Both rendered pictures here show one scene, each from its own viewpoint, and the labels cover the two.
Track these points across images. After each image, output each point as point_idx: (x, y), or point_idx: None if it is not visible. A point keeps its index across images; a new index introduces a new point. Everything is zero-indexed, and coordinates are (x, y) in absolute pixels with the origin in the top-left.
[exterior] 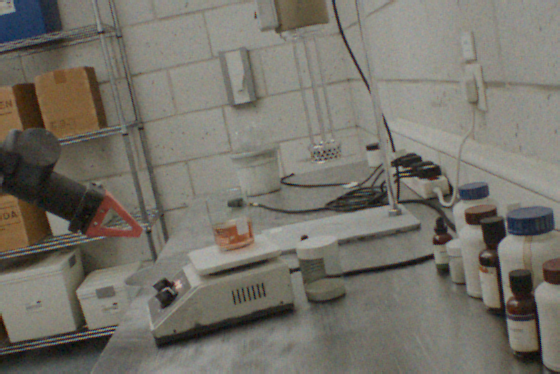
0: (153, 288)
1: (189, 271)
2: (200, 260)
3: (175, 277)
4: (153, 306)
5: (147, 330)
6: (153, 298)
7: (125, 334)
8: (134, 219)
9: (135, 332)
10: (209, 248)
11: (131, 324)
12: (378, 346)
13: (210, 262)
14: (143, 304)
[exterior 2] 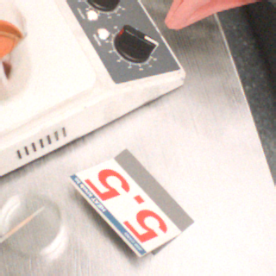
0: (265, 256)
1: (87, 53)
2: (48, 17)
3: (123, 69)
4: (146, 26)
5: (166, 40)
6: (164, 59)
7: (200, 34)
8: (178, 12)
9: (185, 37)
10: (57, 88)
11: (212, 72)
12: None
13: (24, 0)
14: (240, 166)
